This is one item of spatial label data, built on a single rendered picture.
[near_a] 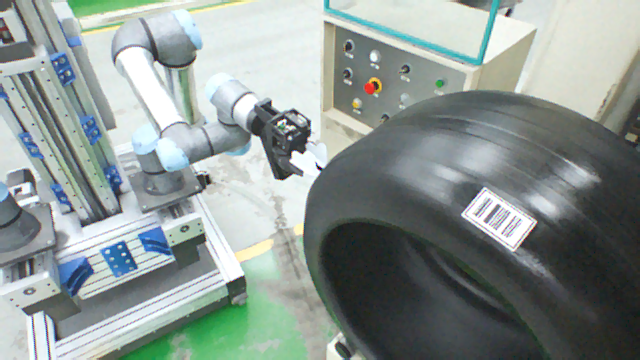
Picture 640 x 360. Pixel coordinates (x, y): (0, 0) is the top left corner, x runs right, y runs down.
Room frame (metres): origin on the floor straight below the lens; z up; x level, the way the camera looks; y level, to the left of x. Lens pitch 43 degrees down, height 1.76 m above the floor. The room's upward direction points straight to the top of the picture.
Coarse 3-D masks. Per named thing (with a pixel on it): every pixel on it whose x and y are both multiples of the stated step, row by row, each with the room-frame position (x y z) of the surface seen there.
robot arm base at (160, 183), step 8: (144, 176) 1.08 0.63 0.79; (152, 176) 1.07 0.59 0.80; (160, 176) 1.07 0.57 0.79; (168, 176) 1.08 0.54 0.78; (176, 176) 1.11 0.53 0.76; (184, 176) 1.14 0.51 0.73; (144, 184) 1.07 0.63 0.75; (152, 184) 1.07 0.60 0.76; (160, 184) 1.06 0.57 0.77; (168, 184) 1.07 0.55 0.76; (176, 184) 1.08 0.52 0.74; (152, 192) 1.05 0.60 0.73; (160, 192) 1.05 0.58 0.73; (168, 192) 1.06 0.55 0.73
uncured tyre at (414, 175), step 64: (384, 128) 0.49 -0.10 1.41; (448, 128) 0.43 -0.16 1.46; (512, 128) 0.41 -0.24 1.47; (576, 128) 0.41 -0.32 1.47; (320, 192) 0.45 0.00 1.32; (384, 192) 0.36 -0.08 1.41; (448, 192) 0.32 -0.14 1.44; (512, 192) 0.31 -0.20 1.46; (576, 192) 0.31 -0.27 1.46; (320, 256) 0.43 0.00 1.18; (384, 256) 0.58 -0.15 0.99; (448, 256) 0.28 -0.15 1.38; (512, 256) 0.25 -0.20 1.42; (576, 256) 0.24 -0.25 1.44; (384, 320) 0.45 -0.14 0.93; (448, 320) 0.46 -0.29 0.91; (512, 320) 0.43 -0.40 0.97; (576, 320) 0.20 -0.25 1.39
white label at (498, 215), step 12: (480, 192) 0.31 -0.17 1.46; (492, 192) 0.31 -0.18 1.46; (480, 204) 0.30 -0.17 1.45; (492, 204) 0.29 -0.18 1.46; (504, 204) 0.29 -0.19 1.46; (468, 216) 0.29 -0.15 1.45; (480, 216) 0.28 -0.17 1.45; (492, 216) 0.28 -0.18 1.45; (504, 216) 0.28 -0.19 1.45; (516, 216) 0.28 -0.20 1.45; (528, 216) 0.28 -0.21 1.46; (492, 228) 0.27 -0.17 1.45; (504, 228) 0.27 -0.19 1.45; (516, 228) 0.27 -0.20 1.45; (528, 228) 0.27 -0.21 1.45; (504, 240) 0.26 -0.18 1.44; (516, 240) 0.26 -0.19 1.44
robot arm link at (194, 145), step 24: (120, 48) 1.06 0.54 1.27; (144, 48) 0.99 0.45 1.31; (120, 72) 0.95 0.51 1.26; (144, 72) 0.90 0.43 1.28; (144, 96) 0.84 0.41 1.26; (168, 96) 0.85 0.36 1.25; (168, 120) 0.77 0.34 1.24; (168, 144) 0.70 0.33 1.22; (192, 144) 0.71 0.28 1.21; (168, 168) 0.68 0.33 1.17
